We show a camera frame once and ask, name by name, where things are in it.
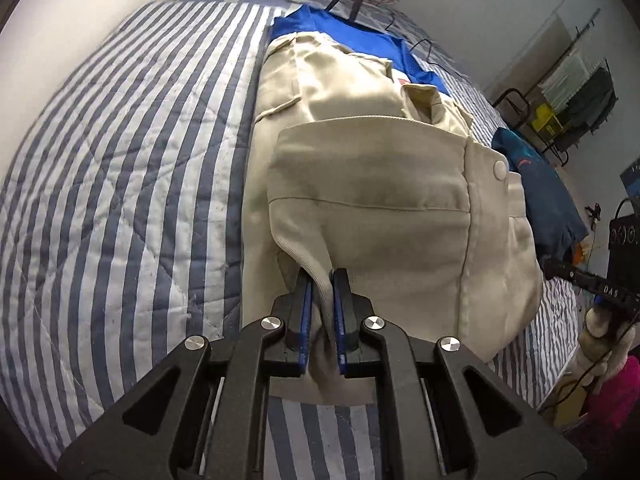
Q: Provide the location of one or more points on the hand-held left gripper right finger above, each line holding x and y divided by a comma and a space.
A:
340, 315

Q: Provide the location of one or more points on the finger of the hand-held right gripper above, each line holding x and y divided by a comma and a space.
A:
570, 272

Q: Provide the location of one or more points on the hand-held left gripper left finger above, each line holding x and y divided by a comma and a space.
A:
305, 315

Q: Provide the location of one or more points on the beige cargo shorts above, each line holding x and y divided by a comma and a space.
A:
375, 175

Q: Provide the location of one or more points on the clothes drying rack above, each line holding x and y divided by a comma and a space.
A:
585, 90

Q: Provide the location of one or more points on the person's right hand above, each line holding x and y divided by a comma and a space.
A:
597, 330

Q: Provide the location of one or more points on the dark screen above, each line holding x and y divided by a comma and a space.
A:
631, 177

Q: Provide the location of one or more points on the dark blue garment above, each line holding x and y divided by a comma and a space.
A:
540, 185

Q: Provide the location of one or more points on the person's pink clothing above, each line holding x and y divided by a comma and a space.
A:
617, 395

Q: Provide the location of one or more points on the yellow box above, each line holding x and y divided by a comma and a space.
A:
547, 120

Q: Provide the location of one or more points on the blue striped quilt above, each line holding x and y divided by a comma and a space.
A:
125, 185

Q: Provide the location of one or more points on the white leaning board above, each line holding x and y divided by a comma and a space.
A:
540, 45

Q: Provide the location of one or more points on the black chair frame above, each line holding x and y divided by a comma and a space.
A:
520, 110

